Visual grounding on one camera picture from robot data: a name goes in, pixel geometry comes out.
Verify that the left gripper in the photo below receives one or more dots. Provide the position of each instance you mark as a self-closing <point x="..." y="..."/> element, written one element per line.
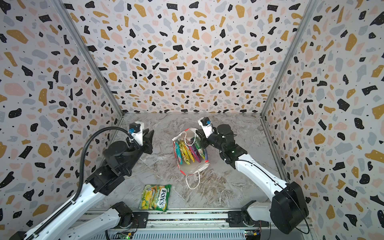
<point x="147" y="141"/>

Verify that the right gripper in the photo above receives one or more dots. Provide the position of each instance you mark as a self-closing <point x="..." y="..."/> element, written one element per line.
<point x="207" y="141"/>

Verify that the red paper bag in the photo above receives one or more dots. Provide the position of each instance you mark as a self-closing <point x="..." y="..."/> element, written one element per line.
<point x="192" y="172"/>

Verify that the yellow green Fox's candy bag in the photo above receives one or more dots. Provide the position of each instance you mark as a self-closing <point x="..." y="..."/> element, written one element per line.
<point x="155" y="198"/>

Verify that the green snack packet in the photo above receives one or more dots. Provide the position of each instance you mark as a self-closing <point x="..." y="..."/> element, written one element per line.
<point x="200" y="150"/>

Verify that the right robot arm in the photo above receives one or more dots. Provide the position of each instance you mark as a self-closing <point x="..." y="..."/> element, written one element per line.
<point x="287" y="207"/>

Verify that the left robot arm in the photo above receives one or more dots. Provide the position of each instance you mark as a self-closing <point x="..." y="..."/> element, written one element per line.
<point x="120" y="158"/>

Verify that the purple snack packet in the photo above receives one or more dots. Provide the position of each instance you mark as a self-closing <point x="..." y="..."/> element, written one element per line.
<point x="195" y="153"/>

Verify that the teal snack packet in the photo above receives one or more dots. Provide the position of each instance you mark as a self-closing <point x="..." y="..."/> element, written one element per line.
<point x="178" y="152"/>

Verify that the yellow snack packet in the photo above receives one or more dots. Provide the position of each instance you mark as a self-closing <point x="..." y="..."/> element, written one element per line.
<point x="185" y="152"/>

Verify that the left circuit board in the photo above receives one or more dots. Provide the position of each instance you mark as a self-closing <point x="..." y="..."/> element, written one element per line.
<point x="123" y="236"/>

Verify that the circuit board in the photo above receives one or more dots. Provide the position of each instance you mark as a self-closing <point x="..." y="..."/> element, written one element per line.
<point x="253" y="235"/>
<point x="123" y="236"/>

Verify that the right circuit board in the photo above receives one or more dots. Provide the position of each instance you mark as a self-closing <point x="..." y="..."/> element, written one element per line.
<point x="253" y="235"/>

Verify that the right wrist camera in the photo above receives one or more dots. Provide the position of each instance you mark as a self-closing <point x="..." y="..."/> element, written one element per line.
<point x="206" y="126"/>

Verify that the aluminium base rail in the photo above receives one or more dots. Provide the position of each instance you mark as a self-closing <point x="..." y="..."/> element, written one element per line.
<point x="175" y="224"/>

